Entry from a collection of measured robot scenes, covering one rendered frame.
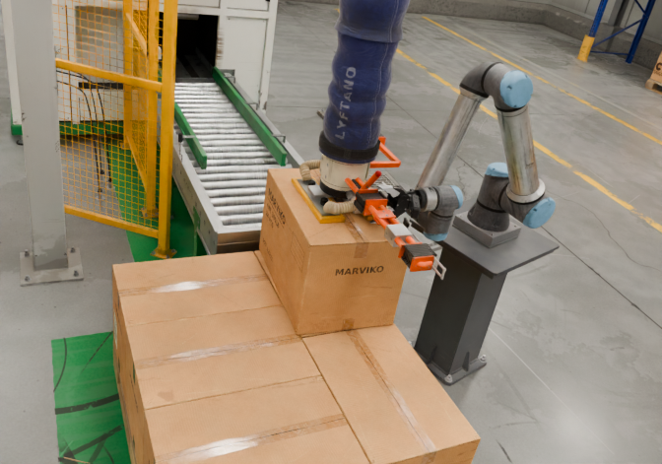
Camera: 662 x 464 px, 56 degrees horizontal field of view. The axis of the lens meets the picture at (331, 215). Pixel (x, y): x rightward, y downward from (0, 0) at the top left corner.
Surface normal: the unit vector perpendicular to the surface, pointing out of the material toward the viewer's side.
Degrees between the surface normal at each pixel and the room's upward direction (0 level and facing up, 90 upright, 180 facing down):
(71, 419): 0
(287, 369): 0
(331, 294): 90
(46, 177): 90
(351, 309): 90
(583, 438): 0
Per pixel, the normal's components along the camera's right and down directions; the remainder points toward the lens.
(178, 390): 0.15, -0.87
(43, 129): 0.40, 0.50
